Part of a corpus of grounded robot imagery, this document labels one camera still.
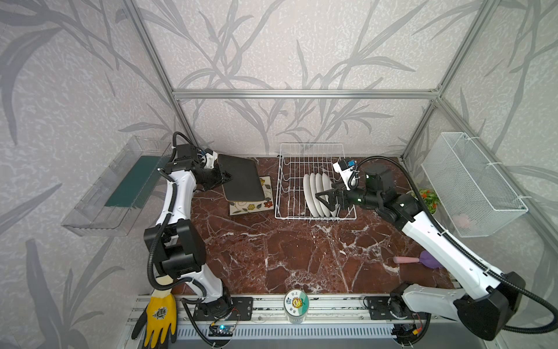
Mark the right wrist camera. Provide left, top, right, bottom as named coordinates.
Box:
left=333, top=159, right=357, bottom=190

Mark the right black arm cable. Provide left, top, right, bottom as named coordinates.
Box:
left=348, top=156, right=558, bottom=335

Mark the clear plastic wall shelf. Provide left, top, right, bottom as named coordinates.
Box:
left=62, top=136, right=171, bottom=237

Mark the purple pink spoon toy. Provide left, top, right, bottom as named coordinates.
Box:
left=393, top=250, right=443, bottom=269

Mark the white round plate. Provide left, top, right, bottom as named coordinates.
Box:
left=315, top=174, right=334, bottom=217
left=303, top=174, right=320, bottom=218
left=322, top=172, right=340, bottom=218
left=310, top=173, right=329, bottom=218

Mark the white wire dish rack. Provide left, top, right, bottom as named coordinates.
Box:
left=275, top=143, right=357, bottom=221

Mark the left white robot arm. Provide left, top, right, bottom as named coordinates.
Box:
left=144, top=144, right=232, bottom=312

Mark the yellow black work glove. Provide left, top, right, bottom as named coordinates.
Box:
left=131, top=290, right=177, bottom=348

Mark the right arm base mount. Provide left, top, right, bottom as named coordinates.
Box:
left=363, top=295, right=413, bottom=321

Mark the pink item in basket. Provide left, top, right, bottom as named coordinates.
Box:
left=452, top=214, right=477, bottom=230

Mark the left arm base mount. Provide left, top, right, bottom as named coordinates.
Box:
left=193, top=297, right=254, bottom=321

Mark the round green labelled can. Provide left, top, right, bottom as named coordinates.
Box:
left=283, top=289, right=310, bottom=324

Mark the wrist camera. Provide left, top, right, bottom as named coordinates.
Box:
left=333, top=159, right=357, bottom=190
left=203, top=151, right=219, bottom=170

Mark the green circuit board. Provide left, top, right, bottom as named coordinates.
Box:
left=209, top=324, right=235, bottom=337

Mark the white ribbed flower pot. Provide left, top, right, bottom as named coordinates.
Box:
left=419, top=188, right=441, bottom=215

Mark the green mat in shelf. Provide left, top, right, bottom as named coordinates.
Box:
left=105, top=156, right=169, bottom=209

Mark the aluminium frame rail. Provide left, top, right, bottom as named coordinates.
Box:
left=131, top=1, right=557, bottom=248

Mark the white mesh wall basket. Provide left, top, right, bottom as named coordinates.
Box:
left=421, top=132, right=528, bottom=238

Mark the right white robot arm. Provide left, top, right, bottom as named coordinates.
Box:
left=315, top=159, right=526, bottom=340

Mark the white round plate rightmost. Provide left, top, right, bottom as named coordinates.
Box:
left=322, top=172, right=340, bottom=218

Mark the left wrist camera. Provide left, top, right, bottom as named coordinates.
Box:
left=203, top=151, right=219, bottom=170

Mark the black square plate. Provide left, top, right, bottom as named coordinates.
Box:
left=229, top=176, right=274, bottom=216
left=217, top=154, right=265, bottom=202

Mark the white round plate leftmost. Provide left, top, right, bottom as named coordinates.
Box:
left=303, top=174, right=320, bottom=218

